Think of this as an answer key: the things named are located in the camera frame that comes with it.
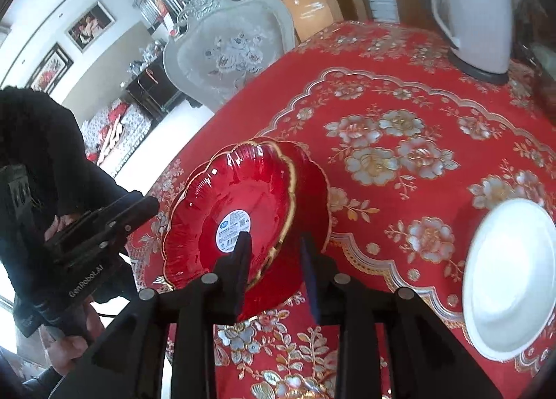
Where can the red white patterned cloth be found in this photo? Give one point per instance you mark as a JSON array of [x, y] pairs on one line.
[[115, 134]]

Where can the red floral tablecloth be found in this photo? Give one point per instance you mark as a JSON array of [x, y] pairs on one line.
[[391, 216]]

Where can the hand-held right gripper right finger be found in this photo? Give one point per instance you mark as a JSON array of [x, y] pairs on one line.
[[310, 277]]

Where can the white electric kettle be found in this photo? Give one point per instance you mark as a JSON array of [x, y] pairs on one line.
[[478, 12]]

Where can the large red oval glass plate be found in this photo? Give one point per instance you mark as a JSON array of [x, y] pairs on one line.
[[310, 208]]

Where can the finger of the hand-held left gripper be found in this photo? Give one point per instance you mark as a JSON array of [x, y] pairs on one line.
[[134, 210]]

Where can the metal stair railing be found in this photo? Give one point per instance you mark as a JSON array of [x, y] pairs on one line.
[[150, 4]]

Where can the person's left hand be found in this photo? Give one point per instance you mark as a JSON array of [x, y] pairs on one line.
[[69, 351]]

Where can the ornate white chair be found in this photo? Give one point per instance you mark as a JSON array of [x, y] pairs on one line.
[[230, 56]]

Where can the large white foam bowl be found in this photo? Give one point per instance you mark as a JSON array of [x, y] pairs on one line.
[[508, 282]]

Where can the framed picture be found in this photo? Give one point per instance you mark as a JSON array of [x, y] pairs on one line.
[[89, 25], [50, 69]]

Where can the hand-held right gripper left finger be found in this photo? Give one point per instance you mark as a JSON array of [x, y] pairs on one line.
[[243, 268]]

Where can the small red glass plate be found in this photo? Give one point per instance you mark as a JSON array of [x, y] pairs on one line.
[[204, 216]]

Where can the person's left forearm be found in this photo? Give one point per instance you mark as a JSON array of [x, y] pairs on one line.
[[39, 143]]

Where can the brown cardboard box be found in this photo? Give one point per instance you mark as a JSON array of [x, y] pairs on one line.
[[308, 15]]

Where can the white porcelain ornaments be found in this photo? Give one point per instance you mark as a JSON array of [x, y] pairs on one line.
[[143, 58]]

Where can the black cabinet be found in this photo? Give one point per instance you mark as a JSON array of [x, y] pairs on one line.
[[152, 93]]

